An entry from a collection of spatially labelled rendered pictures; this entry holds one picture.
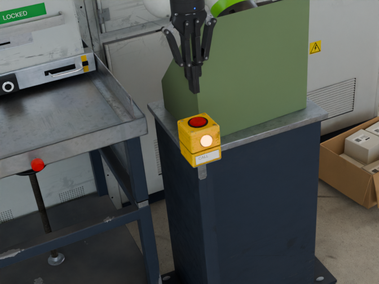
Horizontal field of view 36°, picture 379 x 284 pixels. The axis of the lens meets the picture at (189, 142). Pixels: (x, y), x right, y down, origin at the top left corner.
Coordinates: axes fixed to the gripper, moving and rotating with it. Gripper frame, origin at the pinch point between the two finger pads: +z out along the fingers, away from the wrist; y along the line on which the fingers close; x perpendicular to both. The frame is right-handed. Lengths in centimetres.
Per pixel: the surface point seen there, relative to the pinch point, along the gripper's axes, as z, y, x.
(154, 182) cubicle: 90, -14, -86
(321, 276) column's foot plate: 99, -49, -12
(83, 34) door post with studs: 17, 5, -87
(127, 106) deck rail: 15.6, 10.2, -23.4
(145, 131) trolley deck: 22.2, 7.5, -19.3
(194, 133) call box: 12.5, 2.3, 3.5
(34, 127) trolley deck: 17.8, 34.9, -30.5
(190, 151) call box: 17.5, 3.6, 3.3
